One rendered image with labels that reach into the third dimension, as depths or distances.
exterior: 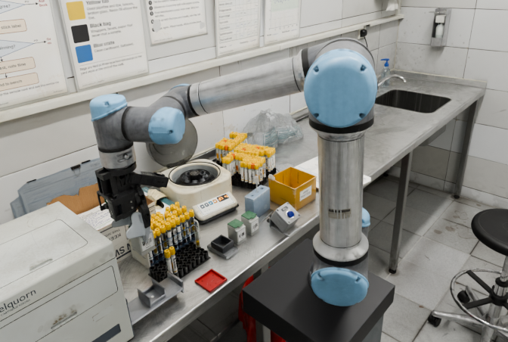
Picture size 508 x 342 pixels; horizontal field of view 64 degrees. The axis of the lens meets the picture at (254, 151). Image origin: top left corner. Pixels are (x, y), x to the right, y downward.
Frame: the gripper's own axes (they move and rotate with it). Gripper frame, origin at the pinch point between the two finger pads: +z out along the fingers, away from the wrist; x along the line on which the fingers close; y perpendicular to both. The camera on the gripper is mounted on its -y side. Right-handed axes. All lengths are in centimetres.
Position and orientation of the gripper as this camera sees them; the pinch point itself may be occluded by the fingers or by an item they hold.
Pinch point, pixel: (140, 233)
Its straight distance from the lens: 106.9
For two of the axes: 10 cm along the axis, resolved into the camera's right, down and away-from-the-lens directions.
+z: 0.4, 9.1, 4.1
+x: 7.2, 2.6, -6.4
